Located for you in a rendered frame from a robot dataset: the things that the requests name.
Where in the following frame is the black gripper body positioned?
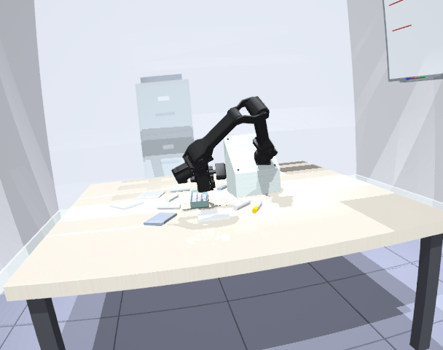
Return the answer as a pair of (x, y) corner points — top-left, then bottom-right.
(190, 163), (227, 181)

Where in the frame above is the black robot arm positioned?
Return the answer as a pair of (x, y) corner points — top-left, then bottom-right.
(171, 96), (278, 193)

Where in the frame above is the white keyboard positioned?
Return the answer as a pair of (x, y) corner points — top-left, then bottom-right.
(189, 190), (209, 209)

